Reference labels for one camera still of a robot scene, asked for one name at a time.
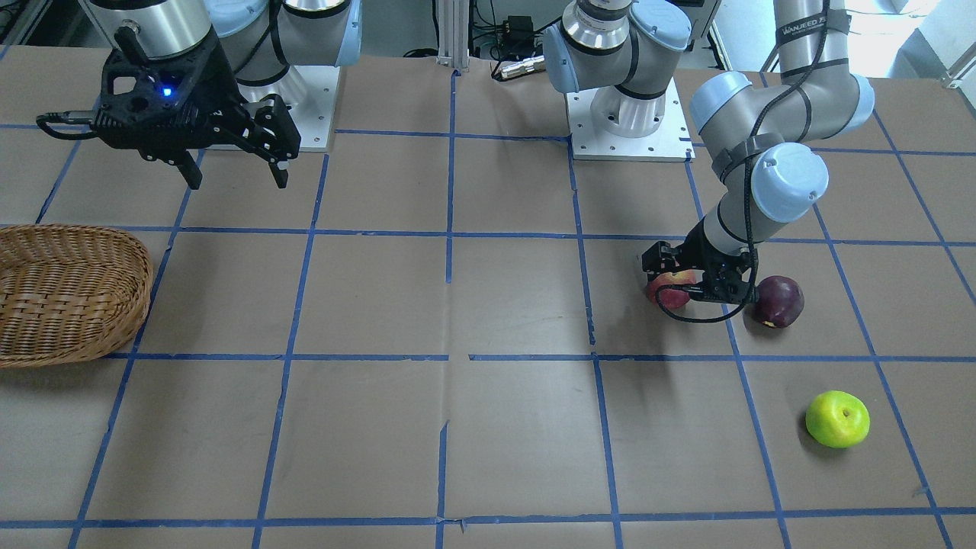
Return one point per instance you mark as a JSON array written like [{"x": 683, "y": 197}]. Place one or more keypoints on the aluminium frame post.
[{"x": 453, "y": 32}]

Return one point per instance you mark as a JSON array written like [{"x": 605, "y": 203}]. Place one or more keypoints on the dark purple apple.
[{"x": 781, "y": 302}]

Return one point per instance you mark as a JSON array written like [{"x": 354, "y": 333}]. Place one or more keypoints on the wicker basket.
[{"x": 70, "y": 293}]

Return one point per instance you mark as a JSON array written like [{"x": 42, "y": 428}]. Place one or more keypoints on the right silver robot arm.
[{"x": 261, "y": 39}]

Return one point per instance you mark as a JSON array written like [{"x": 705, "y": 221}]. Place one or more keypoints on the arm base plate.
[
  {"x": 311, "y": 94},
  {"x": 608, "y": 126}
]

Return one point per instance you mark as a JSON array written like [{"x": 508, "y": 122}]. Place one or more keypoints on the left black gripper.
[{"x": 706, "y": 259}]

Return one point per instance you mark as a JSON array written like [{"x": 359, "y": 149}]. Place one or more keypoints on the green apple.
[{"x": 837, "y": 419}]

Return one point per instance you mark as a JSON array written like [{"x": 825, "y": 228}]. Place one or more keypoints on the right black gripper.
[{"x": 216, "y": 93}]

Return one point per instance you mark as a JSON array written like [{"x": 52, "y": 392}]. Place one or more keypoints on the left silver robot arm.
[{"x": 615, "y": 61}]

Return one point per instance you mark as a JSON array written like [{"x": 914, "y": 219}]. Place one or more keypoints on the red yellow apple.
[{"x": 672, "y": 299}]

